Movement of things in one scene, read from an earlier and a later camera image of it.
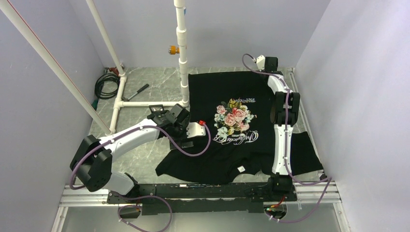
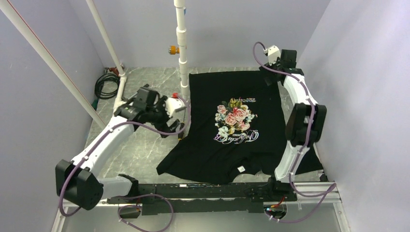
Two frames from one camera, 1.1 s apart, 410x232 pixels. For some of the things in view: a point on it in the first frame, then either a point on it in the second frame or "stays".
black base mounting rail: [150, 198] stays
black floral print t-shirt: [242, 142] stays
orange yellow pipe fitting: [173, 50] stays
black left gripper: [177, 140] → [163, 126]
